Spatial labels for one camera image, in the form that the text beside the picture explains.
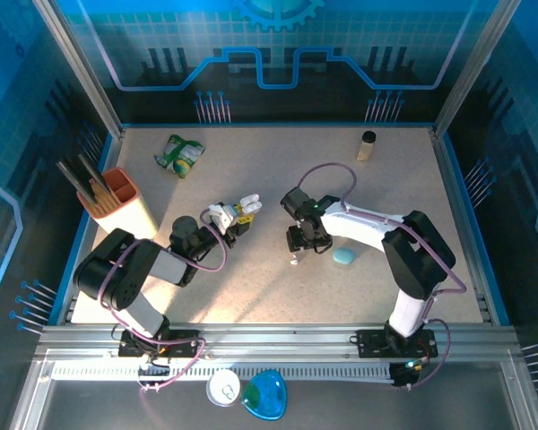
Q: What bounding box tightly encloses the white slotted cable duct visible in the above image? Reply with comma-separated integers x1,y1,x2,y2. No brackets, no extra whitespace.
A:
48,363,395,383

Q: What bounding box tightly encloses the aluminium mounting rail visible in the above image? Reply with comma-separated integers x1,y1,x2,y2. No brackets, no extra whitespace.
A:
34,322,521,362

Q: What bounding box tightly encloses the blue heart-shaped container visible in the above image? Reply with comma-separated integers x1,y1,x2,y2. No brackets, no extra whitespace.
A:
240,369,288,422

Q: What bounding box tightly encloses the white round lid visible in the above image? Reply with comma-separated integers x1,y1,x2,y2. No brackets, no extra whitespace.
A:
205,369,242,408

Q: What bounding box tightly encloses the aluminium frame post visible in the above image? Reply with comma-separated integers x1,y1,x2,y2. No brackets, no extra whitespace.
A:
433,0,524,139
30,0,126,139

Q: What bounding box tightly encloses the small bottle with black cap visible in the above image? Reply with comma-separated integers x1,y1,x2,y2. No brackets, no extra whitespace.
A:
356,130,377,163

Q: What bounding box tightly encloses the blue oval earbud case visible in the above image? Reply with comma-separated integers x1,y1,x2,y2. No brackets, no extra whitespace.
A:
332,246,358,266

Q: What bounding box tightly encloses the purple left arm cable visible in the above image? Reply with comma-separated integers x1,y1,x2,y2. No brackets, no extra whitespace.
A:
97,208,228,396

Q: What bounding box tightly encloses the black chopstick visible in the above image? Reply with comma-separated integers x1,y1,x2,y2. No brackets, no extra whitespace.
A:
56,159,100,208
77,153,114,194

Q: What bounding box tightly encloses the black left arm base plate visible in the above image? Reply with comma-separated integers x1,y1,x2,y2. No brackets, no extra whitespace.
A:
117,330,203,358

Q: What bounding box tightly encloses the green and white snack bag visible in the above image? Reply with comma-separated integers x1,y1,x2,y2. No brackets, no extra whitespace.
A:
153,133,206,179

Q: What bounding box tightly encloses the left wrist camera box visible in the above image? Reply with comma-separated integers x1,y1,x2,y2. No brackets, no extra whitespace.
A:
208,203,241,234

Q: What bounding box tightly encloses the wooden chopstick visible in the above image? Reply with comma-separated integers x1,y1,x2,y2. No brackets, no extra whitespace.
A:
99,182,122,211
88,177,113,216

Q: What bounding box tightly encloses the orange and white utensil holder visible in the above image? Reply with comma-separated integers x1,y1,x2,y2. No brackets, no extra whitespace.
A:
77,166,160,241

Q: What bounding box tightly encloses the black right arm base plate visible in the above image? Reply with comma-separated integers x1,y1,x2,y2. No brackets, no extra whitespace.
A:
356,329,438,359

